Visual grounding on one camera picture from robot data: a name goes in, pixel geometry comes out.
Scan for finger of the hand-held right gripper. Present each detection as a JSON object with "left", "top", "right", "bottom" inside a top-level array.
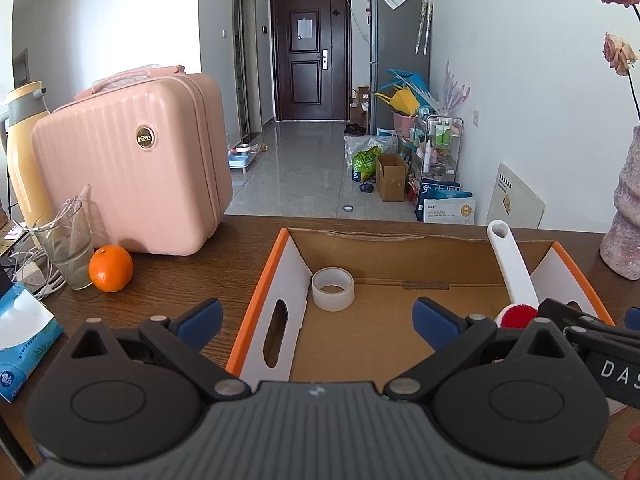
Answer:
[
  {"left": 537, "top": 298, "right": 615, "bottom": 329},
  {"left": 564, "top": 326, "right": 640, "bottom": 356}
]

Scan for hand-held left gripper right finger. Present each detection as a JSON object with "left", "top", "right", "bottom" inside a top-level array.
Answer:
[{"left": 382, "top": 296, "right": 576, "bottom": 403}]

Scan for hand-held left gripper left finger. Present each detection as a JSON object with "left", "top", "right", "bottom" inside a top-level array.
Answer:
[{"left": 62, "top": 297, "right": 252, "bottom": 403}]

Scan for orange-edged cardboard box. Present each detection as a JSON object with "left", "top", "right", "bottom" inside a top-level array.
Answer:
[{"left": 226, "top": 227, "right": 617, "bottom": 396}]

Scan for white-handled red lint brush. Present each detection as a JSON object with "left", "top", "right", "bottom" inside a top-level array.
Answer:
[{"left": 486, "top": 220, "right": 541, "bottom": 329}]

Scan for orange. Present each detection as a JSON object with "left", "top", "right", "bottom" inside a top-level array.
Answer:
[{"left": 88, "top": 245, "right": 134, "bottom": 293}]

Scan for pink textured vase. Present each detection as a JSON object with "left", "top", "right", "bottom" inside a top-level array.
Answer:
[{"left": 600, "top": 125, "right": 640, "bottom": 281}]

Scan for clear tape roll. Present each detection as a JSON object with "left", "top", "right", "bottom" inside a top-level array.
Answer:
[{"left": 311, "top": 267, "right": 355, "bottom": 312}]

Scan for blue and white sack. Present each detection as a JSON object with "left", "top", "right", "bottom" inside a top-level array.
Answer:
[{"left": 415, "top": 177, "right": 477, "bottom": 225}]

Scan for white board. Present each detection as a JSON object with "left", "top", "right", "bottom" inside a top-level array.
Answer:
[{"left": 486, "top": 162, "right": 546, "bottom": 231}]

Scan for clear drinking glass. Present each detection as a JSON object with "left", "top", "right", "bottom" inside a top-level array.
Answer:
[{"left": 34, "top": 185, "right": 96, "bottom": 291}]

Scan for small brown cardboard box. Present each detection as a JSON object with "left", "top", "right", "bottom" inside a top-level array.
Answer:
[{"left": 376, "top": 153, "right": 411, "bottom": 202}]

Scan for pink hard-shell suitcase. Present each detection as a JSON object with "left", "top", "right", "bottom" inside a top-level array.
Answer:
[{"left": 32, "top": 64, "right": 234, "bottom": 256}]

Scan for green bag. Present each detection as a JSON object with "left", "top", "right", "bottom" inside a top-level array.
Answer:
[{"left": 351, "top": 146, "right": 381, "bottom": 182}]

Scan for blue tissue pack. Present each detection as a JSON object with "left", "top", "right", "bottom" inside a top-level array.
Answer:
[{"left": 0, "top": 282, "right": 64, "bottom": 404}]

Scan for metal rack trolley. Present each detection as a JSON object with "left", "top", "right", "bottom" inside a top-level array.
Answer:
[{"left": 422, "top": 114, "right": 465, "bottom": 181}]

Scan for clear plastic bag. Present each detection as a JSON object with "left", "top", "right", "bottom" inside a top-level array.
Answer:
[{"left": 344, "top": 135, "right": 398, "bottom": 166}]

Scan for pink bucket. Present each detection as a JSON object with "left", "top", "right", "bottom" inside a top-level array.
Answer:
[{"left": 392, "top": 111, "right": 418, "bottom": 138}]

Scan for yellow hangers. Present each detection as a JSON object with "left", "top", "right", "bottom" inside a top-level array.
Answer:
[{"left": 375, "top": 85, "right": 421, "bottom": 116}]

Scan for open cardboard boxes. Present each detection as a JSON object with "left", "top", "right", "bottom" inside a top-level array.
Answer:
[{"left": 350, "top": 86, "right": 371, "bottom": 128}]

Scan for pale purple hangers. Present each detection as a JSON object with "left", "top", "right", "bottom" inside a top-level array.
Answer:
[{"left": 432, "top": 60, "right": 471, "bottom": 113}]

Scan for yellow thermos jug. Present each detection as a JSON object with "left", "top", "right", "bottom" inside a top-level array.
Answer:
[{"left": 0, "top": 81, "right": 56, "bottom": 233}]

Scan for blue hangers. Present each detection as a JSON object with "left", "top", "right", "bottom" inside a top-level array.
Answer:
[{"left": 385, "top": 67, "right": 431, "bottom": 93}]

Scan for dark brown door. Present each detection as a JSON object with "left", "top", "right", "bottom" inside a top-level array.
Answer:
[{"left": 270, "top": 0, "right": 352, "bottom": 122}]

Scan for dried pink rose bouquet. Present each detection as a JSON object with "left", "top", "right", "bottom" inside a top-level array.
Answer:
[{"left": 579, "top": 0, "right": 640, "bottom": 128}]

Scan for grey refrigerator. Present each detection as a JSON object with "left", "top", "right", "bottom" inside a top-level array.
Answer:
[{"left": 369, "top": 0, "right": 432, "bottom": 136}]

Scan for white cable bundle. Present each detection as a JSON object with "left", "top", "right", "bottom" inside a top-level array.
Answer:
[{"left": 12, "top": 220, "right": 68, "bottom": 301}]

